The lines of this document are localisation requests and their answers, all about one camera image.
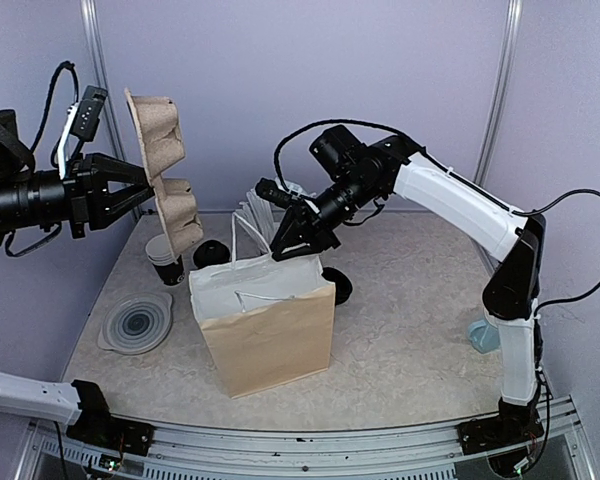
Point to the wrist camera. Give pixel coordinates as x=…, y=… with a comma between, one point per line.
x=334, y=151
x=82, y=122

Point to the cardboard cup carrier tray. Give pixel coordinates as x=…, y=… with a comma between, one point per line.
x=157, y=126

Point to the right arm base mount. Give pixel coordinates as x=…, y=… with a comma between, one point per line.
x=513, y=424

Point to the light blue ceramic mug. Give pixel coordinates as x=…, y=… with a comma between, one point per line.
x=483, y=336

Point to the brown paper takeout bag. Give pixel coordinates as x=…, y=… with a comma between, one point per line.
x=266, y=323

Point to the stack of paper cups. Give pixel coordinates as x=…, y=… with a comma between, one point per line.
x=170, y=268

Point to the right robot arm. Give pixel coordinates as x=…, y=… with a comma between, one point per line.
x=396, y=165

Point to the black plastic cup lid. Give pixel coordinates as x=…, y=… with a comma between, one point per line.
x=210, y=253

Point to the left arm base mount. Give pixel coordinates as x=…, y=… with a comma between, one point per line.
x=96, y=425

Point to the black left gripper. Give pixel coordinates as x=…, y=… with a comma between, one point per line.
x=85, y=195

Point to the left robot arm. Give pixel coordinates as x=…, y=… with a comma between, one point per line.
x=32, y=198

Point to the aluminium front rail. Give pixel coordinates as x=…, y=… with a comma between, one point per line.
x=426, y=451

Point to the stack of black lids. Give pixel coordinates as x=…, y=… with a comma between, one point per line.
x=343, y=285

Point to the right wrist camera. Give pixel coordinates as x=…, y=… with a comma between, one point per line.
x=334, y=151

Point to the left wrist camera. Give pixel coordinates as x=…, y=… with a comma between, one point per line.
x=82, y=122

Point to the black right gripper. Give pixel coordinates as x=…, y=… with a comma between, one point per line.
x=307, y=225

